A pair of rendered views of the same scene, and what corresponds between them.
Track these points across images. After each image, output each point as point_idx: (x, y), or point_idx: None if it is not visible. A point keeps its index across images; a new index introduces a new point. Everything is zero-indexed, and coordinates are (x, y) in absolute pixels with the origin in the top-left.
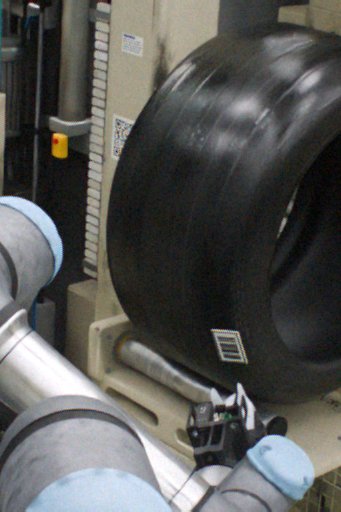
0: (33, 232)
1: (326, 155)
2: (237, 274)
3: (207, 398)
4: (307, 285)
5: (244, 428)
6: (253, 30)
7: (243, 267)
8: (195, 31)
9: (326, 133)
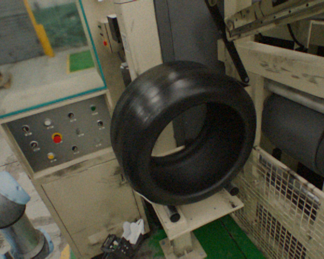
0: None
1: (214, 102)
2: (135, 176)
3: None
4: (210, 148)
5: (118, 254)
6: (154, 68)
7: (137, 174)
8: (151, 65)
9: (166, 119)
